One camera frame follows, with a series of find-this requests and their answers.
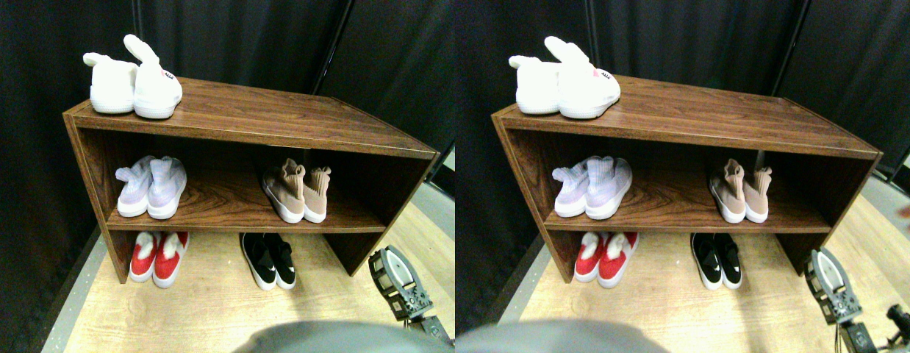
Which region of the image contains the black shoe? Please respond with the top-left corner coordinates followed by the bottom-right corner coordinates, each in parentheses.
top-left (265, 233), bottom-right (298, 290)
top-left (691, 233), bottom-right (725, 290)
top-left (241, 233), bottom-right (279, 291)
top-left (713, 233), bottom-right (744, 290)

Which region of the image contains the beige shoe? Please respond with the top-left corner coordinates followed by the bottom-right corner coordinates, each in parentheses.
top-left (709, 159), bottom-right (748, 224)
top-left (262, 159), bottom-right (308, 224)
top-left (302, 167), bottom-right (332, 224)
top-left (742, 167), bottom-right (773, 224)

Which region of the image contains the red shoe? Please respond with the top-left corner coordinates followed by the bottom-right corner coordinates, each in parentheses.
top-left (597, 232), bottom-right (641, 289)
top-left (152, 232), bottom-right (191, 289)
top-left (129, 232), bottom-right (161, 283)
top-left (574, 232), bottom-right (606, 283)

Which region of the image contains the lilac shoe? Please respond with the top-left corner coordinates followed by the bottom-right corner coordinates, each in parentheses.
top-left (553, 158), bottom-right (592, 218)
top-left (584, 156), bottom-right (634, 221)
top-left (115, 157), bottom-right (157, 218)
top-left (147, 156), bottom-right (188, 221)

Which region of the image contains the white shoe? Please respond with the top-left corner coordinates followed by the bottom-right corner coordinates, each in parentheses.
top-left (509, 55), bottom-right (563, 115)
top-left (123, 34), bottom-right (184, 120)
top-left (545, 36), bottom-right (623, 120)
top-left (83, 52), bottom-right (140, 115)

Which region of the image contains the brown shoe rack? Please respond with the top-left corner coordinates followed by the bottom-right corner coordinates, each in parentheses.
top-left (62, 77), bottom-right (442, 285)
top-left (491, 76), bottom-right (884, 285)

